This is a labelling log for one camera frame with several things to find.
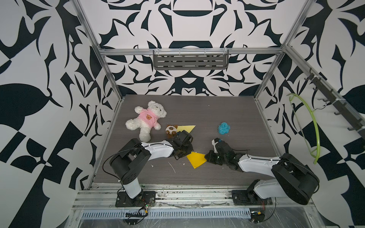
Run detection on black wall hook rail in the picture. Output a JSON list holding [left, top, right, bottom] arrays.
[[306, 68, 365, 138]]

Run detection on grey slotted wall shelf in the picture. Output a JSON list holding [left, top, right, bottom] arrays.
[[153, 48, 229, 71]]

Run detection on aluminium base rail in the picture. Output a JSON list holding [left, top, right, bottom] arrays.
[[71, 185, 314, 210]]

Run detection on small brown white plush toy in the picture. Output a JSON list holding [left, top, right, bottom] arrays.
[[165, 125, 178, 139]]

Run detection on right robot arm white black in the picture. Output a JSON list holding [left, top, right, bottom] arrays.
[[205, 138, 320, 205]]

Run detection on white teddy bear pink shirt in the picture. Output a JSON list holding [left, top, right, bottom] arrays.
[[125, 101, 167, 143]]

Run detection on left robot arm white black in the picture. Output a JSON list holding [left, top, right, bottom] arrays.
[[102, 130, 193, 208]]

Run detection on turquoise yarn ball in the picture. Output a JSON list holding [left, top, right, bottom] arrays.
[[218, 122, 231, 135]]

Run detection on white perforated cable duct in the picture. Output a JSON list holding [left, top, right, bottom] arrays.
[[81, 208, 251, 219]]

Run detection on dark yellow square paper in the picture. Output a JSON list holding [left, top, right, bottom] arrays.
[[187, 152, 207, 169]]

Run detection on light yellow square paper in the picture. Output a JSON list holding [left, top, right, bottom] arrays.
[[177, 125, 195, 133]]

